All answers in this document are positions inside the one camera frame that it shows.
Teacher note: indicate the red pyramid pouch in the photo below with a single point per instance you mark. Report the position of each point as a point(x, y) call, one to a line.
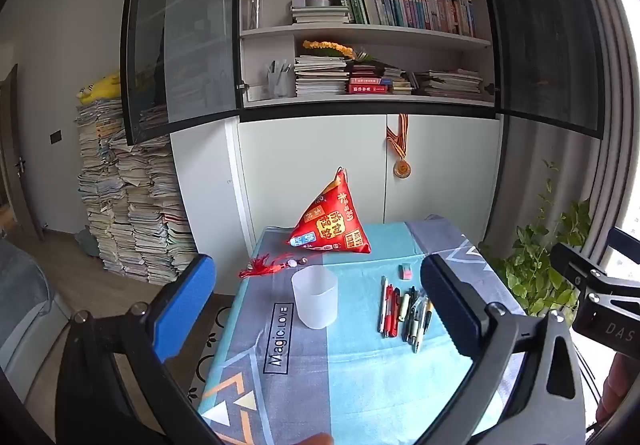
point(332, 220)

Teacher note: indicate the thick stack of workbooks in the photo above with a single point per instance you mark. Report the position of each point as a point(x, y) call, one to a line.
point(321, 77)

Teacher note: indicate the red and black pen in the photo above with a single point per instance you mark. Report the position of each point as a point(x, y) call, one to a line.
point(398, 305)

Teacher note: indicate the gold medal with striped ribbon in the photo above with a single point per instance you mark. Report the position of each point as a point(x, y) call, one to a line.
point(402, 168)

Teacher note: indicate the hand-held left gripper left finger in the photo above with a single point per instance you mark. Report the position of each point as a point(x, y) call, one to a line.
point(185, 305)

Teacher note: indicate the tall pile of magazines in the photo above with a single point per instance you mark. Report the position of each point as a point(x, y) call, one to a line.
point(130, 205)

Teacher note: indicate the yellow artificial flowers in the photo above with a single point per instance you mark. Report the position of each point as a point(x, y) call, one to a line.
point(327, 47)

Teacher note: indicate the wide stack of booklets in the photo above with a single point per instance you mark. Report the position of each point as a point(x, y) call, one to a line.
point(450, 85)

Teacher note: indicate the pastel eraser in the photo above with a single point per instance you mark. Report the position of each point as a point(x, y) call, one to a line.
point(407, 271)

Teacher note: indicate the small stack of mixed books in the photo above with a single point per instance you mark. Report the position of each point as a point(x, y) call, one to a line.
point(399, 82)

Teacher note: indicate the red tassel charm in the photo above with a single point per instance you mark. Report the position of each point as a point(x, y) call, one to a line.
point(260, 269)

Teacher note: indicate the grey curtain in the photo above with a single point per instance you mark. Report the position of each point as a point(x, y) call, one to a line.
point(607, 75)

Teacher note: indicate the yellow plush toy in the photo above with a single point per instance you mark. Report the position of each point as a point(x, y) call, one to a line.
point(102, 87)

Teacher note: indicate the translucent plastic cup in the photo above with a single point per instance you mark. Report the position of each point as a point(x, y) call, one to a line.
point(315, 300)

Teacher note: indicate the white bookcase cabinet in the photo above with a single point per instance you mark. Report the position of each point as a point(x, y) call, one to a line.
point(310, 165)

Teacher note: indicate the grey tape roll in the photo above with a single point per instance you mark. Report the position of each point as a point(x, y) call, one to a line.
point(318, 2)

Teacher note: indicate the beige pen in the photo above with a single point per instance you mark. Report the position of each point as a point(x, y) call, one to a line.
point(420, 327)

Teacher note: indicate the person's right hand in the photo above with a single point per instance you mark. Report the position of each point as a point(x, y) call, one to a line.
point(617, 392)

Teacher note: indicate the patterned blue grey tablecloth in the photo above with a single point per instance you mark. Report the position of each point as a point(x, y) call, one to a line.
point(360, 375)

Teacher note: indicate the glass cabinet door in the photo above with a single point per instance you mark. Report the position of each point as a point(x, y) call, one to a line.
point(185, 35)
point(545, 25)

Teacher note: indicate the grey sofa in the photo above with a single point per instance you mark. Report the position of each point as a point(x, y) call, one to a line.
point(25, 305)

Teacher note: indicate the floral patterned rug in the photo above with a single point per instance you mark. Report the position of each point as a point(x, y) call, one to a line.
point(210, 355)

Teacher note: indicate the stack of red books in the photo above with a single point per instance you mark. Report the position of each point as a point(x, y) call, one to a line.
point(367, 82)

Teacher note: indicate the row of colourful upright books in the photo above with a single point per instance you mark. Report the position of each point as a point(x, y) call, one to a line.
point(415, 10)

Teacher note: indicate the green potted plant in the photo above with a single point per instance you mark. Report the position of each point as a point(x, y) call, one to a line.
point(540, 270)

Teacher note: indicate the dark wall switch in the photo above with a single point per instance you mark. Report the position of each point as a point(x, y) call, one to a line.
point(56, 137)

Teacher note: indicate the clear pen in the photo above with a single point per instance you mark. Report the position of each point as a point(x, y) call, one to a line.
point(417, 299)

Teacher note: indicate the person's left hand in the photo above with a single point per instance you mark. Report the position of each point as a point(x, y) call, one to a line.
point(312, 440)

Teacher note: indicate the clear glass jar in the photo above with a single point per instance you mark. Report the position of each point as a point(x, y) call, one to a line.
point(255, 10)

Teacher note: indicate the stack of white books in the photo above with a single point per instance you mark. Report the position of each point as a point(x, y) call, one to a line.
point(320, 15)

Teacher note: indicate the yellow pen with black cap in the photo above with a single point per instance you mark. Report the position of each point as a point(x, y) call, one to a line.
point(428, 320)

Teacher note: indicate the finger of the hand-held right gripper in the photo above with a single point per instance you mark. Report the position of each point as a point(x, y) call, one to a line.
point(590, 270)

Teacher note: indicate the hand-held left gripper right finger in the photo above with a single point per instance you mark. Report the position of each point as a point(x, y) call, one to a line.
point(452, 310)

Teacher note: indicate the brown wooden door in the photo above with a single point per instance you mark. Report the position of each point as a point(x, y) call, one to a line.
point(17, 160)

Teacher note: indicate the white pen holder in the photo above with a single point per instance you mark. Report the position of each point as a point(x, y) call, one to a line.
point(279, 82)

